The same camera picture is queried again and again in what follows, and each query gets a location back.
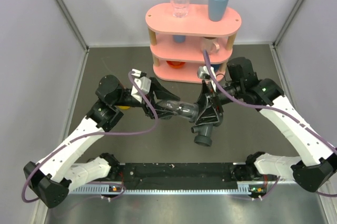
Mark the grey slotted cable duct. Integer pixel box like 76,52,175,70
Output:
70,183,266,196

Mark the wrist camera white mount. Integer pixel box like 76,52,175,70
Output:
197,66,216,80
131,69,151,103

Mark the orange bowl bottom shelf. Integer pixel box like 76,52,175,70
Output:
166,60,185,69

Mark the dark blue cup bottom shelf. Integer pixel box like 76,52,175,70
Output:
211,64,221,73

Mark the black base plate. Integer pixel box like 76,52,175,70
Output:
115,162,261,190

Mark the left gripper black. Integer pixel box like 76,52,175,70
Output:
114,78,181,119

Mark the grey pvc tee fitting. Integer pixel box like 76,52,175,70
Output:
191,124,213,147

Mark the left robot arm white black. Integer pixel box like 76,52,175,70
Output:
22,69,180,209

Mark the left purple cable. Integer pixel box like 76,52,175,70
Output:
21,70,159,204

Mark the small blue cup middle shelf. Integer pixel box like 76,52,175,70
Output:
173,35,186,43

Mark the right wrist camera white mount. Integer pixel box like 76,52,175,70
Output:
197,66,216,80

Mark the purple cable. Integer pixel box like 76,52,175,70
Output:
21,70,159,204
203,49,337,203

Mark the clear drinking glass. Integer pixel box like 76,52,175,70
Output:
170,0,190,18

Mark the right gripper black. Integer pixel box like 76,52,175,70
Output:
191,80,243,124

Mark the tall blue plastic cup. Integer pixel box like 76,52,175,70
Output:
208,0,229,22

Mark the yellow cup on table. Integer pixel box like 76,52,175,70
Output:
118,106,130,110

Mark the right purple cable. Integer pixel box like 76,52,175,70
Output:
203,49,337,203

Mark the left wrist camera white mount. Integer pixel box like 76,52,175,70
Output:
131,69,151,103

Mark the pink three-tier shelf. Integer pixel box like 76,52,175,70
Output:
145,3,242,84

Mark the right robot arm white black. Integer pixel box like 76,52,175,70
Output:
192,57,336,192

